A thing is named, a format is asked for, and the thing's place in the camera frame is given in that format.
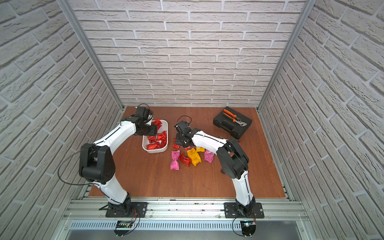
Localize small red tea bag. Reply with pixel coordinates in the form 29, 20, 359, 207
179, 153, 192, 167

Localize white plastic storage box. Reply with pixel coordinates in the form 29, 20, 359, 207
142, 119, 169, 154

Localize small yellow tea bag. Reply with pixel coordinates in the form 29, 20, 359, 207
187, 148, 202, 167

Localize pink tea bag with barcode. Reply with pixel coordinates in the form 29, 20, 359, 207
204, 150, 215, 164

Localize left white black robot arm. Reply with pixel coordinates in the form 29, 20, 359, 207
79, 116, 158, 205

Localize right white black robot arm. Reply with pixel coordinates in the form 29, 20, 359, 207
175, 124, 256, 216

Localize red tea bag box right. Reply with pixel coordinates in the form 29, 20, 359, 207
147, 136, 157, 144

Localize red tea bag box centre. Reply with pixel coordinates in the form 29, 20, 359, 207
157, 131, 168, 144

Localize black plastic tool case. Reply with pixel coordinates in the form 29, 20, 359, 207
213, 107, 253, 140

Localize left controller board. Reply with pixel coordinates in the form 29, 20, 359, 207
114, 221, 136, 237

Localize controller board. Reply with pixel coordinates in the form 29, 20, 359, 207
240, 221, 257, 237
114, 221, 136, 237

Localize right controller board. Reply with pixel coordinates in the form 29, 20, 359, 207
240, 221, 257, 237

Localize aluminium corner profile left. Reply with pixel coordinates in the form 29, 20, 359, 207
58, 0, 124, 111

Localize aluminium corner profile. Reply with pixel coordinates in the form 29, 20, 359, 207
58, 0, 124, 111
257, 0, 316, 113

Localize aluminium corner profile right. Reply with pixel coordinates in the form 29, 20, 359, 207
257, 0, 316, 113

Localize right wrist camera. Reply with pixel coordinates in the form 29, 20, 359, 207
175, 121, 191, 135

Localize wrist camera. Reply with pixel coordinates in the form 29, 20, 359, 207
133, 105, 153, 123
175, 121, 191, 135

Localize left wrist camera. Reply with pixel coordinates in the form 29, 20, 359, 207
133, 105, 153, 123

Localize orange handled pliers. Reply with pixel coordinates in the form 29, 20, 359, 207
223, 109, 247, 127

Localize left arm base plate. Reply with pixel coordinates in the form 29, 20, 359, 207
106, 202, 148, 218

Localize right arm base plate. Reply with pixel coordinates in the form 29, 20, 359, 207
224, 202, 265, 219

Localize aluminium front rail frame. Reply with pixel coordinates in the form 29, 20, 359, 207
58, 198, 309, 234

